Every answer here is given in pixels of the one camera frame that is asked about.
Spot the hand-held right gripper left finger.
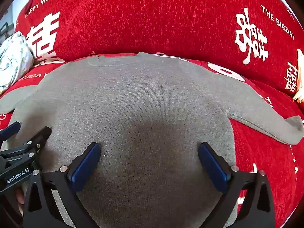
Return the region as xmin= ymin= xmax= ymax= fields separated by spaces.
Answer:
xmin=23 ymin=142 xmax=102 ymax=228

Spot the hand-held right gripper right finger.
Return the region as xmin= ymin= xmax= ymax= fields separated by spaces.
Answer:
xmin=198 ymin=142 xmax=276 ymax=228

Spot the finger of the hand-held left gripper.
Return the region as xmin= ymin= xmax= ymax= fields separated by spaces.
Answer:
xmin=0 ymin=126 xmax=52 ymax=169
xmin=0 ymin=121 xmax=21 ymax=143

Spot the grey knit sweater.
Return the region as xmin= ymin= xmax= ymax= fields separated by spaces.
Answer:
xmin=0 ymin=52 xmax=304 ymax=228

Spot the person's left hand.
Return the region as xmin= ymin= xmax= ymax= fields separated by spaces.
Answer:
xmin=16 ymin=188 xmax=25 ymax=215

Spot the pale blue floral quilt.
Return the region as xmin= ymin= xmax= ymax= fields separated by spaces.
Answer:
xmin=0 ymin=31 xmax=34 ymax=94

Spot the red printed blanket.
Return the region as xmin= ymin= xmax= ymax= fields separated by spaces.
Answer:
xmin=0 ymin=0 xmax=304 ymax=228

